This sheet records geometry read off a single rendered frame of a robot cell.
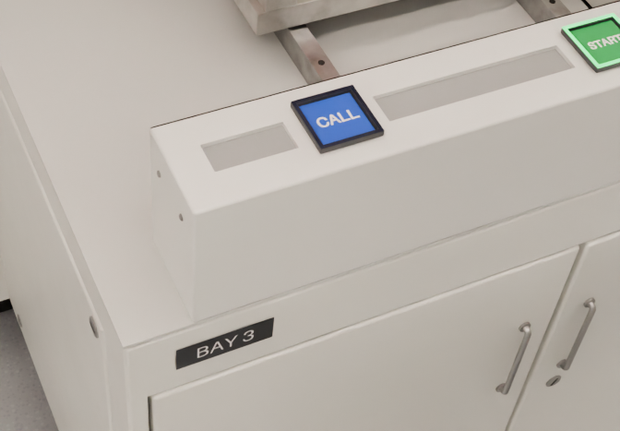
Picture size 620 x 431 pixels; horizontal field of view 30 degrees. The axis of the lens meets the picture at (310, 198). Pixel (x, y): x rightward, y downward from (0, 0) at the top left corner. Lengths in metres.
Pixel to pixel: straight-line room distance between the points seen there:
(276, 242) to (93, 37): 0.37
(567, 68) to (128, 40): 0.44
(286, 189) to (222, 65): 0.32
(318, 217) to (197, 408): 0.25
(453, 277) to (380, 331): 0.09
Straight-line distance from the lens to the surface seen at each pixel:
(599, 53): 1.03
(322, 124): 0.91
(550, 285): 1.22
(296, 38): 1.15
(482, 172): 0.99
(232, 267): 0.92
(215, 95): 1.13
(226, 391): 1.07
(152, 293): 0.98
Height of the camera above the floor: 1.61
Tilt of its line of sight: 49 degrees down
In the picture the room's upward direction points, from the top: 7 degrees clockwise
